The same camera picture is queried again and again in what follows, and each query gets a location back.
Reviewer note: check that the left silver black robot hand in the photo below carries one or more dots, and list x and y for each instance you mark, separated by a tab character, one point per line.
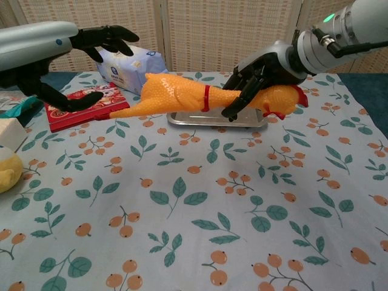
33	42

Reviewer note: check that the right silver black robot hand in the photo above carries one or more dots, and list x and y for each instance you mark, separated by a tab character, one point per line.
266	60

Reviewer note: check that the yellow rubber chicken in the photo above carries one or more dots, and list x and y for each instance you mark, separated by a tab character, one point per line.
175	91

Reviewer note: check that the stainless steel tray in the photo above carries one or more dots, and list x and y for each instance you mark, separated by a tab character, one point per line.
197	119

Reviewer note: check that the yellow plush toy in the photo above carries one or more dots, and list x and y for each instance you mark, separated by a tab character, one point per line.
9	172

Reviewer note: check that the woven folding screen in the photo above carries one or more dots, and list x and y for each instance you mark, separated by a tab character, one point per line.
212	30

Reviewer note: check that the teal snack bag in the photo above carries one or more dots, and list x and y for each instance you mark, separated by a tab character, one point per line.
27	106

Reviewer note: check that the orange white tissue box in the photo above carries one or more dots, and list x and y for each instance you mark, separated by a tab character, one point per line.
10	133

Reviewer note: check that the red desk calendar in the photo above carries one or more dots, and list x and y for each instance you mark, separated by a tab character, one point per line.
118	97

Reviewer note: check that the light blue tissue pack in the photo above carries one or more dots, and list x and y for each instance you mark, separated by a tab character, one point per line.
133	71

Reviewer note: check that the floral leaf print tablecloth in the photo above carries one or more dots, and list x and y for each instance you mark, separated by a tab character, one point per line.
194	212

